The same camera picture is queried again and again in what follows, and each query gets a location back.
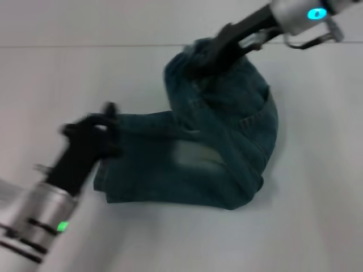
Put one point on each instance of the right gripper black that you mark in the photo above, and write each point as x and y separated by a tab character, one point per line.
244	28

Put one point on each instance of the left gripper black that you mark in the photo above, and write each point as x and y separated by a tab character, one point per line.
79	153

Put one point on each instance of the blue denim shorts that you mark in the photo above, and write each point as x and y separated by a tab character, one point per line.
221	147

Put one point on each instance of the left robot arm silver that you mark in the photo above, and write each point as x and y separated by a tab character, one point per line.
34	224

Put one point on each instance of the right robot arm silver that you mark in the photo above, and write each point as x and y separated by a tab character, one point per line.
306	14

